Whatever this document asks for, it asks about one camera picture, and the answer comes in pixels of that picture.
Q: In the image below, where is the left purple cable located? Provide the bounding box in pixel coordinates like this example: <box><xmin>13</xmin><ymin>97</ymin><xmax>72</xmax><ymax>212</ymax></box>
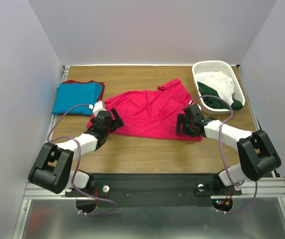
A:
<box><xmin>47</xmin><ymin>104</ymin><xmax>117</xmax><ymax>217</ymax></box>

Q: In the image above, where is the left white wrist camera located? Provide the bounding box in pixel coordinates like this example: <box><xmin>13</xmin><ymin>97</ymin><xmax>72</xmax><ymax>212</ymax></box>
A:
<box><xmin>88</xmin><ymin>101</ymin><xmax>106</xmax><ymax>116</ymax></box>

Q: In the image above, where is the blue folded t-shirt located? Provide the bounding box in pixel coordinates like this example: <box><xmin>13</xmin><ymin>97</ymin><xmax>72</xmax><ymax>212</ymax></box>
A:
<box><xmin>52</xmin><ymin>82</ymin><xmax>105</xmax><ymax>116</ymax></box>

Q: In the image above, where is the white t-shirt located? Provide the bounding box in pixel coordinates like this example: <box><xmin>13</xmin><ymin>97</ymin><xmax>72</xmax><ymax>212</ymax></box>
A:
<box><xmin>200</xmin><ymin>72</ymin><xmax>235</xmax><ymax>104</ymax></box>

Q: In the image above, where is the dark green t-shirt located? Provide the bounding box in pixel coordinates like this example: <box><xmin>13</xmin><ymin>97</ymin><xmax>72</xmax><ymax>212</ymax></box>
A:
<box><xmin>198</xmin><ymin>82</ymin><xmax>243</xmax><ymax>111</ymax></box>

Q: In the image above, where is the aluminium frame rail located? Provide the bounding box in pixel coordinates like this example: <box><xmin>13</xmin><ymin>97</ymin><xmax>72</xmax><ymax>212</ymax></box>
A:
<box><xmin>12</xmin><ymin>65</ymin><xmax>285</xmax><ymax>239</ymax></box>

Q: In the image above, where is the dark red folded t-shirt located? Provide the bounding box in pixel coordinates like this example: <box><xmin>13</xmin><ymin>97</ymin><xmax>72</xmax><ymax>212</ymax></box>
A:
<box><xmin>60</xmin><ymin>82</ymin><xmax>105</xmax><ymax>110</ymax></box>

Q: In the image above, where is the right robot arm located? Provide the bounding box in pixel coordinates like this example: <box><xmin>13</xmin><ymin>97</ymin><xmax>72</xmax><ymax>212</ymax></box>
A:
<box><xmin>176</xmin><ymin>104</ymin><xmax>282</xmax><ymax>194</ymax></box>

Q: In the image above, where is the pink t-shirt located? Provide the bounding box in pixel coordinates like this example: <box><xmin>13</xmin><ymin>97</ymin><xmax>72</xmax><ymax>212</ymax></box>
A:
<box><xmin>87</xmin><ymin>78</ymin><xmax>204</xmax><ymax>142</ymax></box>

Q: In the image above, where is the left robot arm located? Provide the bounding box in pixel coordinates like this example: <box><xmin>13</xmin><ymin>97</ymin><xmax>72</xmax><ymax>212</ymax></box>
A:
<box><xmin>28</xmin><ymin>108</ymin><xmax>124</xmax><ymax>194</ymax></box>

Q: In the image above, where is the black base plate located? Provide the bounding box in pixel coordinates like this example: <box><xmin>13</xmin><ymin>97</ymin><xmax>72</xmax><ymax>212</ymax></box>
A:
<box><xmin>65</xmin><ymin>173</ymin><xmax>243</xmax><ymax>209</ymax></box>

